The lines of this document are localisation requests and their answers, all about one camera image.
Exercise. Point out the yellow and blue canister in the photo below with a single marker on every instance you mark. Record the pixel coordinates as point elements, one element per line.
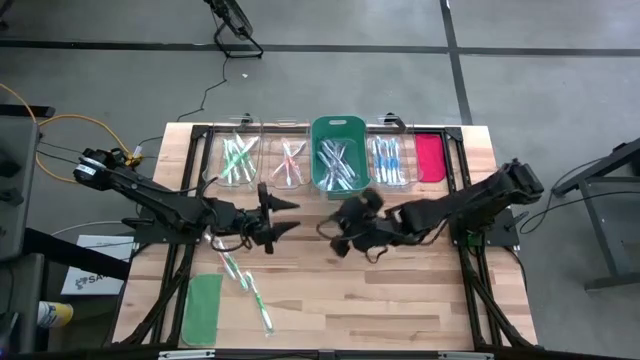
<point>57,314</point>

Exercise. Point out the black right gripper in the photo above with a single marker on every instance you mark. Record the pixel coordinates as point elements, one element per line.
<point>370,225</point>

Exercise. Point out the yellow power strip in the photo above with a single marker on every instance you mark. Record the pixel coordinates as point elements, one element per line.
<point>134,160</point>

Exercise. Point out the green lid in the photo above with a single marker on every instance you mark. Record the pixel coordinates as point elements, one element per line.
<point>202,310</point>

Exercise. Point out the black metal desk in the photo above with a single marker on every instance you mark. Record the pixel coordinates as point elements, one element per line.
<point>600,215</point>

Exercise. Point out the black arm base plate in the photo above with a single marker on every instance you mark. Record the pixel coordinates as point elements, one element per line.
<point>160,237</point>
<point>505,232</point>

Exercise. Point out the grey equipment case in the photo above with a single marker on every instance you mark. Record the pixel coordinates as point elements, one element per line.
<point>20,165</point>

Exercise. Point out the green plastic bin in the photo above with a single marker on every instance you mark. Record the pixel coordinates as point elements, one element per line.
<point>317,187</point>

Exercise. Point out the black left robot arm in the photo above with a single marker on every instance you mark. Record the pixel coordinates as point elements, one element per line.
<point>150,197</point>

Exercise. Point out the black floor fan stand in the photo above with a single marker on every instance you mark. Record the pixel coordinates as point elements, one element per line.
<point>232,17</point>

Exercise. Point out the clear plastic bin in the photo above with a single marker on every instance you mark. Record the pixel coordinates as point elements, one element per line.
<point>212,175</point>
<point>302,177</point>
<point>414,175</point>

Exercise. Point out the black diagonal bar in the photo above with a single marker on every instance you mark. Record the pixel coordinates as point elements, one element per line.
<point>75,255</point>

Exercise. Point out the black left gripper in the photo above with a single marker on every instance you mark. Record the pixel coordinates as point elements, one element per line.
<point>240,220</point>

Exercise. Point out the white paper sign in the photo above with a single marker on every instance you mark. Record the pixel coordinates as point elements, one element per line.
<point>95,282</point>

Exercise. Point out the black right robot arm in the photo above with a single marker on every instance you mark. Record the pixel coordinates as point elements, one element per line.
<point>475,200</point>

